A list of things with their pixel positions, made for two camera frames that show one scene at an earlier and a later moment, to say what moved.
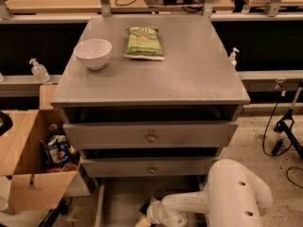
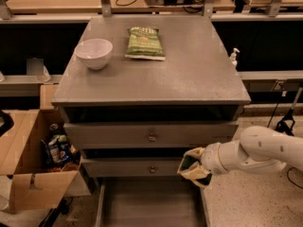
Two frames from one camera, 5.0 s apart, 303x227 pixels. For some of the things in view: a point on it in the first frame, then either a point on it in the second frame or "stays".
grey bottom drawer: (122, 200) stays
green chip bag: (144, 43) stays
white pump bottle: (233, 61) stays
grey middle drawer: (147, 166) stays
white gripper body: (153, 212) → (210, 159)
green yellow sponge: (143, 210) → (188, 161)
